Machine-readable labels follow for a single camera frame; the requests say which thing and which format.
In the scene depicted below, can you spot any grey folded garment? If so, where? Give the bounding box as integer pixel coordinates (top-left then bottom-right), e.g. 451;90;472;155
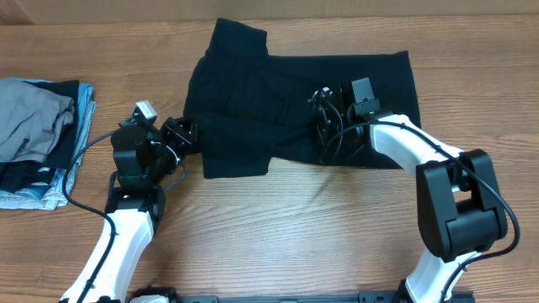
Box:
1;78;75;162

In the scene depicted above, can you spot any black t-shirt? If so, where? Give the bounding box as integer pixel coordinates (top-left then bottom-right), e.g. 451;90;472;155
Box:
184;19;420;178

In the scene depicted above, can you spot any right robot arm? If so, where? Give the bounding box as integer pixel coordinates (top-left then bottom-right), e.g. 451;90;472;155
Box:
308;78;510;302

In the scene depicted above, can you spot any black folded garment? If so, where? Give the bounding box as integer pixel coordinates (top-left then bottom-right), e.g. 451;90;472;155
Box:
1;80;81;193

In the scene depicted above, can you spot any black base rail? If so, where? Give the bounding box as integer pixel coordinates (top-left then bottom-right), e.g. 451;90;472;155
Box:
125;285;477;303

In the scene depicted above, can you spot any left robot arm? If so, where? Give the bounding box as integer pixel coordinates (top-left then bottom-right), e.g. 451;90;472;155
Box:
61;118;198;302

